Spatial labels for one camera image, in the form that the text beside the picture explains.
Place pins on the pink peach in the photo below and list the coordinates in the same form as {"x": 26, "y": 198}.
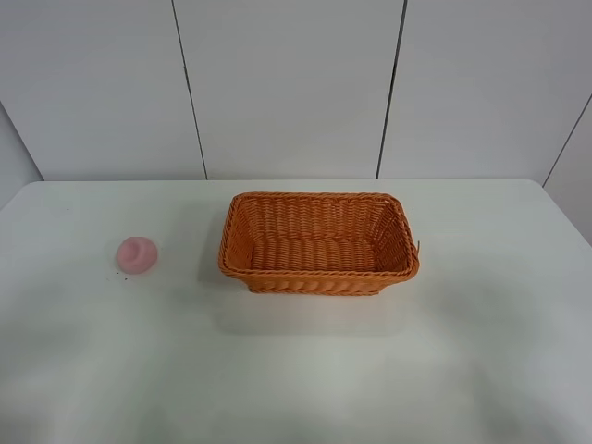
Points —
{"x": 136, "y": 255}

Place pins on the orange woven basket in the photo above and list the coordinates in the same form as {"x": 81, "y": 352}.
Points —
{"x": 327, "y": 243}

